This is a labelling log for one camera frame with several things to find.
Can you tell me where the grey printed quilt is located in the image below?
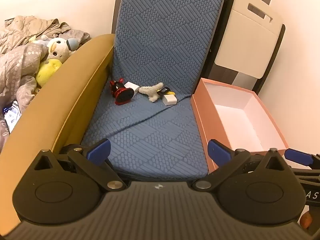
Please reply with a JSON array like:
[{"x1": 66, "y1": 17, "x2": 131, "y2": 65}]
[{"x1": 0, "y1": 29, "x2": 90, "y2": 150}]

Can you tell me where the cream fuzzy toy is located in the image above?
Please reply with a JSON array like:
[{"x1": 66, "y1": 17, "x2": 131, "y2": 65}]
[{"x1": 138, "y1": 82, "x2": 164, "y2": 103}]

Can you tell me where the yellow screwdriver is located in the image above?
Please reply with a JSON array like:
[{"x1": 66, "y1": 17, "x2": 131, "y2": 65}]
[{"x1": 157, "y1": 86, "x2": 175, "y2": 97}]

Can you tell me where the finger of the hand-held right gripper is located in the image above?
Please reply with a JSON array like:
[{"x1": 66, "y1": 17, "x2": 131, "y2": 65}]
[{"x1": 284, "y1": 148, "x2": 320, "y2": 171}]

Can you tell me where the beige puffer jacket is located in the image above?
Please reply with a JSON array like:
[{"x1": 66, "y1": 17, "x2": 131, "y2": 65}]
[{"x1": 0, "y1": 15, "x2": 70, "y2": 54}]

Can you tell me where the red and black toy figure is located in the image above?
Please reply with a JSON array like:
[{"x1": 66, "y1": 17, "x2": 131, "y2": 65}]
[{"x1": 110, "y1": 78, "x2": 134, "y2": 105}]

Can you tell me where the blue white packet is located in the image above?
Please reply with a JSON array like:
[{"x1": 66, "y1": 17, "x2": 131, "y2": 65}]
[{"x1": 2, "y1": 101, "x2": 22, "y2": 133}]

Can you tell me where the person's right hand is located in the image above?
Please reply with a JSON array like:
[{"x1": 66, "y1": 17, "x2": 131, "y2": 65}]
[{"x1": 299, "y1": 211, "x2": 312, "y2": 231}]

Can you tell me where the white charger cube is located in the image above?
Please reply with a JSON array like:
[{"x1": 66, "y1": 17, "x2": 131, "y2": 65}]
[
  {"x1": 124, "y1": 81, "x2": 140, "y2": 97},
  {"x1": 162, "y1": 94, "x2": 177, "y2": 105}
]

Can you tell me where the blue quilted mattress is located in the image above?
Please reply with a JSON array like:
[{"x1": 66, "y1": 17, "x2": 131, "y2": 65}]
[{"x1": 81, "y1": 0, "x2": 224, "y2": 177}]

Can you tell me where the pink cardboard box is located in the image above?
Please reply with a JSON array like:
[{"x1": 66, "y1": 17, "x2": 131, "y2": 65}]
[{"x1": 190, "y1": 78, "x2": 290, "y2": 173}]

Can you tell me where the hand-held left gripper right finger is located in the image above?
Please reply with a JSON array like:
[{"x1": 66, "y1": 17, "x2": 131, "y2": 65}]
[{"x1": 191, "y1": 139, "x2": 292, "y2": 191}]

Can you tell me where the mustard padded bed rail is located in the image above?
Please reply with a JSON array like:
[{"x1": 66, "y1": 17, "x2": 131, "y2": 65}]
[{"x1": 0, "y1": 34, "x2": 115, "y2": 228}]

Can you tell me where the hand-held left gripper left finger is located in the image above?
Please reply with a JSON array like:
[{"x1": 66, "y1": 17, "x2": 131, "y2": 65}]
[{"x1": 34, "y1": 139, "x2": 128, "y2": 193}]

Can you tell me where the white duck plush toy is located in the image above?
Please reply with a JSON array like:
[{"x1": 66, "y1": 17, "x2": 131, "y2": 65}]
[{"x1": 35, "y1": 37, "x2": 79, "y2": 87}]

